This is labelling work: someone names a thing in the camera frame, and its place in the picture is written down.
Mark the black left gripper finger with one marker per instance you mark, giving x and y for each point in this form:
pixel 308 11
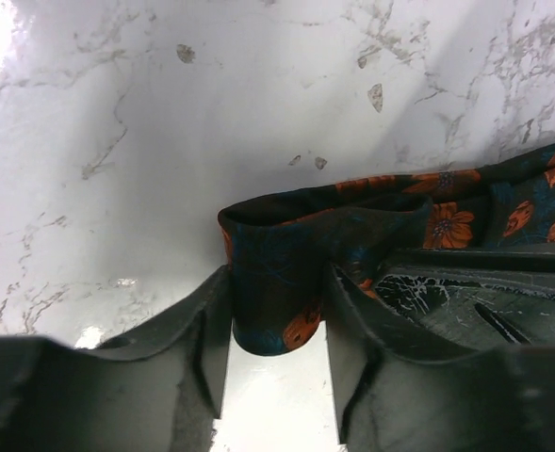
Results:
pixel 156 387

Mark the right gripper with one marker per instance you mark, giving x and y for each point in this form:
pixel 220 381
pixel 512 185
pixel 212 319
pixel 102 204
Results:
pixel 454 351

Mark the black orange floral tie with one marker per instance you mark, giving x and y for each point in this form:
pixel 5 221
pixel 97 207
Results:
pixel 277 245

